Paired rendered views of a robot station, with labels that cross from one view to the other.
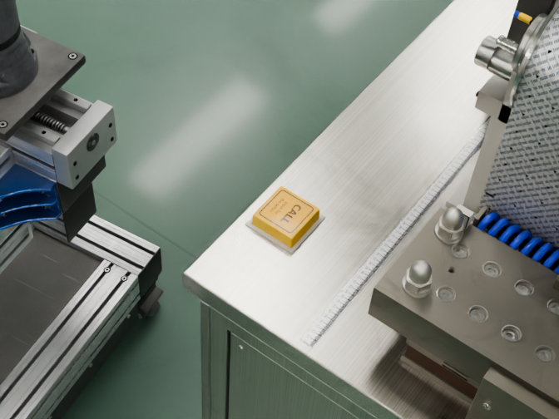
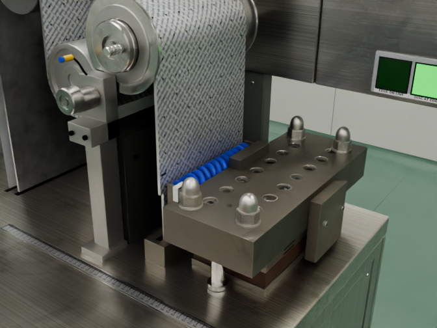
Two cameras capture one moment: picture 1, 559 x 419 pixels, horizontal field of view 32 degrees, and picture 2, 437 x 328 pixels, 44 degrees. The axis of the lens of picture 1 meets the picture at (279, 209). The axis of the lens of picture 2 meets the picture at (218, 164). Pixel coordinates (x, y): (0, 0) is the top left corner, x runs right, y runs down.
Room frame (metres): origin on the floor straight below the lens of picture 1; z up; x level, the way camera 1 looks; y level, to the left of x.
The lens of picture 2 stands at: (0.69, 0.50, 1.43)
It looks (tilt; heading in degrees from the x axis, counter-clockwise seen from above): 25 degrees down; 273
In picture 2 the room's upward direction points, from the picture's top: 1 degrees clockwise
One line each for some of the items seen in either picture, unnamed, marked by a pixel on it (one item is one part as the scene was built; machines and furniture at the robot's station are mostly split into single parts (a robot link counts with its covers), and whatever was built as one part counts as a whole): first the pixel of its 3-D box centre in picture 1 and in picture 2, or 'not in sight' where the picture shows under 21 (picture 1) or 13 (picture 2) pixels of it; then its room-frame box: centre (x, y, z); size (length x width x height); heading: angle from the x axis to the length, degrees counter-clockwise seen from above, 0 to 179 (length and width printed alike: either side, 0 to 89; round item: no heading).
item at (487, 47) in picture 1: (488, 52); (69, 100); (0.94, -0.25, 1.18); 0.04 x 0.02 x 0.04; 148
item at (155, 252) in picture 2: not in sight; (206, 217); (0.75, -0.37, 0.92); 0.28 x 0.04 x 0.04; 58
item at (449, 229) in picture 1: (452, 221); (190, 191); (0.76, -0.22, 1.05); 0.04 x 0.04 x 0.04
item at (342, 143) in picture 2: not in sight; (343, 138); (0.51, -0.44, 1.05); 0.04 x 0.04 x 0.04
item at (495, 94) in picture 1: (492, 134); (96, 170); (0.92, -0.28, 1.05); 0.06 x 0.05 x 0.31; 58
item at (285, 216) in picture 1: (285, 216); not in sight; (0.86, -0.01, 0.91); 0.07 x 0.07 x 0.02; 58
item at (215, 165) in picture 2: (556, 262); (215, 168); (0.73, -0.35, 1.03); 0.21 x 0.04 x 0.03; 58
